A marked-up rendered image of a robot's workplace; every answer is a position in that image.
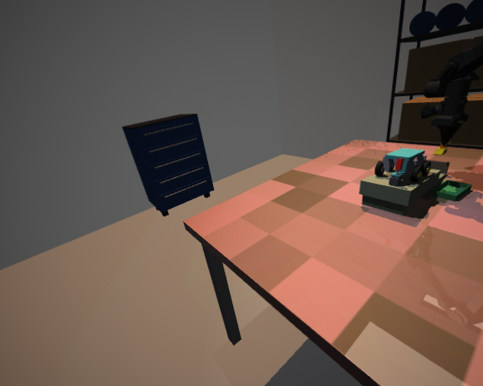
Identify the green tray rim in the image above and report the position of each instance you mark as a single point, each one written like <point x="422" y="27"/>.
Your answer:
<point x="435" y="192"/>

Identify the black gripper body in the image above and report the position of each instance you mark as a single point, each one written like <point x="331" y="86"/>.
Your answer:
<point x="453" y="110"/>

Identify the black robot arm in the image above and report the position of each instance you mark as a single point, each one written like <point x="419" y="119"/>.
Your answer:
<point x="454" y="79"/>

